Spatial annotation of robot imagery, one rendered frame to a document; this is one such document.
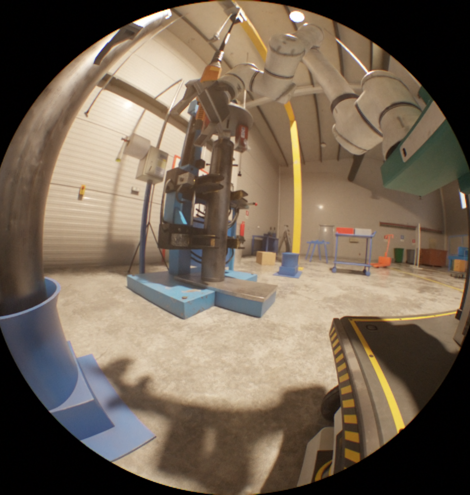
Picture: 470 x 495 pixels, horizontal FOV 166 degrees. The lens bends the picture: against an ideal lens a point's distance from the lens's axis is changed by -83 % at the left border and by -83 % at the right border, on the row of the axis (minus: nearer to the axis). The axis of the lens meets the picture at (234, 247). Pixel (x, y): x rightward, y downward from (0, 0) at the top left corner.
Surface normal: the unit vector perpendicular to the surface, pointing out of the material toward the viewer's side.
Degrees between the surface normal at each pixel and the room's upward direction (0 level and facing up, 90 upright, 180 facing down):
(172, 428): 0
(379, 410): 0
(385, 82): 90
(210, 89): 114
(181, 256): 90
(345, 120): 99
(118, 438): 0
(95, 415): 90
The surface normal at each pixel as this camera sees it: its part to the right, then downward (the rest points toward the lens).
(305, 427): 0.07, -1.00
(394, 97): -0.81, -0.04
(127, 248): 0.88, 0.07
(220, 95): 0.85, 0.47
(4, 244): 0.98, 0.07
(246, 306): -0.47, 0.00
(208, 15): 0.04, 1.00
